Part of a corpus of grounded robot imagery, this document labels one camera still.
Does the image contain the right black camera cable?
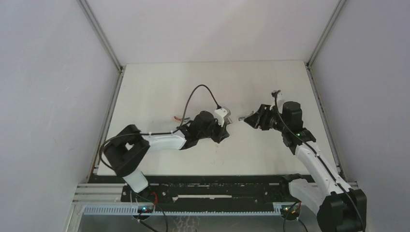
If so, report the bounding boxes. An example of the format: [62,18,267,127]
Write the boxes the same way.
[271,91,366,232]

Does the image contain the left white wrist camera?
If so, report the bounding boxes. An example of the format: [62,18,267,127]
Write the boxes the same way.
[213,107,232,127]

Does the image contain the white grey stapler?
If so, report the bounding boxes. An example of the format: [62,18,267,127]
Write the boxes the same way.
[238,114,252,121]

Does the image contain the aluminium frame post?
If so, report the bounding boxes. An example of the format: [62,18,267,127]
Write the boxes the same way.
[76,0,123,72]
[306,0,348,69]

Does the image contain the right green circuit board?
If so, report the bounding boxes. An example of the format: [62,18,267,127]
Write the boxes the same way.
[280,203,301,221]

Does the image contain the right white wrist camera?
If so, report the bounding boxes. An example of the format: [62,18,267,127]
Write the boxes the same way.
[271,90,285,108]

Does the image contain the left aluminium frame post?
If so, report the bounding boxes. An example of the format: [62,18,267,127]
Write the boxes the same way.
[76,0,123,72]

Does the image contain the right aluminium frame post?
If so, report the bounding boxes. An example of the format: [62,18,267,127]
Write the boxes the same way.
[306,0,348,69]

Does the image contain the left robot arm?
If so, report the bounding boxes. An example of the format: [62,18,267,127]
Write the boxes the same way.
[99,107,231,202]

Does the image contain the white slotted cable duct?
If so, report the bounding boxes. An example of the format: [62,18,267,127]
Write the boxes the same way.
[82,204,286,217]

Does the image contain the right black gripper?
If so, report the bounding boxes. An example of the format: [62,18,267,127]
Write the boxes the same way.
[245,103,289,133]

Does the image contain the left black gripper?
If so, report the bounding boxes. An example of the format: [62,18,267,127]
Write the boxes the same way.
[197,116,229,144]

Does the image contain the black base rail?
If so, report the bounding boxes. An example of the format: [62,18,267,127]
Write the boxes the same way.
[121,174,311,213]

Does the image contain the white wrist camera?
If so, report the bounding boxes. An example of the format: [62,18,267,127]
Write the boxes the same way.
[271,90,285,108]
[213,107,232,127]

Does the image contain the left black camera cable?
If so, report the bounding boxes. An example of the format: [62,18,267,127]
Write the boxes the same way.
[99,84,222,170]

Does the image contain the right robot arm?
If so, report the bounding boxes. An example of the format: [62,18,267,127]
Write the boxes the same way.
[244,101,367,232]

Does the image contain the green circuit board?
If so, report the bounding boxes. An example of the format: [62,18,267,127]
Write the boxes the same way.
[280,203,301,221]
[137,206,155,214]

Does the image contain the black camera cable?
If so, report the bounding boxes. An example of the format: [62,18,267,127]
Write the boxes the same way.
[271,91,366,232]
[99,84,222,170]

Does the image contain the left green circuit board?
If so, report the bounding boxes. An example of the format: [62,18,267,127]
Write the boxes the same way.
[137,206,155,214]

